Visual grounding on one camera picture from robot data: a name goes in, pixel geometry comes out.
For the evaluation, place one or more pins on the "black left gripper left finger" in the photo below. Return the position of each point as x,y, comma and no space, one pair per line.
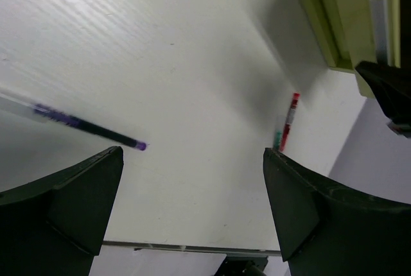
56,225

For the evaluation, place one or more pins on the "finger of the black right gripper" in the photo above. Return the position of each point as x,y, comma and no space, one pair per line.
391,87

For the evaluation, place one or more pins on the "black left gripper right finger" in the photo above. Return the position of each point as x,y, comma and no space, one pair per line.
326,228

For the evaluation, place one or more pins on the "green metal drawer toolbox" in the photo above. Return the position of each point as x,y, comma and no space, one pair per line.
351,31

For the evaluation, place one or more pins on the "red pen refill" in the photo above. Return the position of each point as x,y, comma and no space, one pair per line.
289,120

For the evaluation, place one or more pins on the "green pen refill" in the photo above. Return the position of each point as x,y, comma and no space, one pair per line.
278,131

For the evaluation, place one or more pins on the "purple pen refill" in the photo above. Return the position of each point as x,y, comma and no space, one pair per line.
24,107

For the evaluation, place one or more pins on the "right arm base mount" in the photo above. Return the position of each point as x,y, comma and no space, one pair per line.
242,266

